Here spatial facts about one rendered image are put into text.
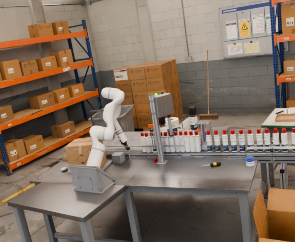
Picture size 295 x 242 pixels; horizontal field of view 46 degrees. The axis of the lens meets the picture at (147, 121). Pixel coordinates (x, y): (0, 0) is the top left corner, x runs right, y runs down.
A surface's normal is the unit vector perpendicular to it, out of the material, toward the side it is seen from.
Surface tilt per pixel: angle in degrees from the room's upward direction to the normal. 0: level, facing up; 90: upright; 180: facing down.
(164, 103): 90
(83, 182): 90
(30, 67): 90
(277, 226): 89
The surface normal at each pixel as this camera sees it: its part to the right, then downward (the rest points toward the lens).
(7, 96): 0.84, 0.00
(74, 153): -0.24, 0.29
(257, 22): -0.54, 0.26
